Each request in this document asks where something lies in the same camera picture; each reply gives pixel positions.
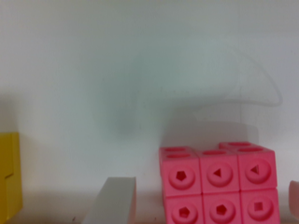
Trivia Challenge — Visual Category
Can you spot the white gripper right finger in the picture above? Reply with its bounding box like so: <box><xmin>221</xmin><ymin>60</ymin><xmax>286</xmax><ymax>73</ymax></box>
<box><xmin>289</xmin><ymin>180</ymin><xmax>299</xmax><ymax>218</ymax></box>

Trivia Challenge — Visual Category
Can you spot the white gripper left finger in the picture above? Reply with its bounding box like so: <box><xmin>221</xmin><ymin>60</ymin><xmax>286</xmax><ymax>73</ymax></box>
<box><xmin>81</xmin><ymin>177</ymin><xmax>136</xmax><ymax>224</ymax></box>

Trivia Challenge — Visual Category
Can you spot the pink linked cube block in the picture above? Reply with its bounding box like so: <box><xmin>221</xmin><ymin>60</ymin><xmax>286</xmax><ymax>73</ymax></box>
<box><xmin>159</xmin><ymin>142</ymin><xmax>280</xmax><ymax>224</ymax></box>

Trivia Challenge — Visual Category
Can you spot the yellow block with hole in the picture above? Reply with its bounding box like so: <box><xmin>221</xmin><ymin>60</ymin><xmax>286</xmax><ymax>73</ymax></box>
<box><xmin>0</xmin><ymin>133</ymin><xmax>22</xmax><ymax>224</ymax></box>

